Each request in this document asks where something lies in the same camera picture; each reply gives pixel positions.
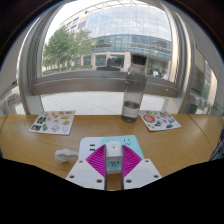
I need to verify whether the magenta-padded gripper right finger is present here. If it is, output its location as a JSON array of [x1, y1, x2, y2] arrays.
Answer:
[[120, 143, 163, 191]]

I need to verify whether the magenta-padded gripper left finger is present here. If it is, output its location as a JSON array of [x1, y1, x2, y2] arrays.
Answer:
[[65, 143, 108, 192]]

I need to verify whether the small white charger block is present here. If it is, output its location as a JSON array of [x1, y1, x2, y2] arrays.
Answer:
[[104, 140, 124, 171]]

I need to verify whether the white power strip plug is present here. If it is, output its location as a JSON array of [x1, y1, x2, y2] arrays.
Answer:
[[54, 148, 80, 164]]

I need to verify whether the sticker sheet with red circle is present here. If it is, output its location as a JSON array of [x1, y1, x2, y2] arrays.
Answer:
[[138, 109, 183, 132]]

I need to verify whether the sticker sheet with food pictures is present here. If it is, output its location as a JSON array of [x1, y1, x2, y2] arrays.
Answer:
[[29, 110, 77, 136]]

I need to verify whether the clear grey water bottle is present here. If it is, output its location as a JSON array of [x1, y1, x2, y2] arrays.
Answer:
[[120, 54, 148, 124]]

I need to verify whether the green tree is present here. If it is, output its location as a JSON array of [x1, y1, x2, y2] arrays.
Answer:
[[42, 25, 94, 73]]

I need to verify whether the white roller blind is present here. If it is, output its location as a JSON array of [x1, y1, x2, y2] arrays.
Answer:
[[179, 13, 224, 84], [0, 39, 31, 91]]

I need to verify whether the glass office building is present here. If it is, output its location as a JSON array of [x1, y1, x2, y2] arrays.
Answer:
[[59, 3, 174, 79]]

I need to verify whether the grey rail with white knobs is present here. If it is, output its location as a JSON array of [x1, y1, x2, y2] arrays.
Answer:
[[0, 91, 22, 111], [188, 91, 224, 114]]

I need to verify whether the dark grey window handle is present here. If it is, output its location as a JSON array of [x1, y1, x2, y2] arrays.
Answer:
[[99, 57, 122, 72]]

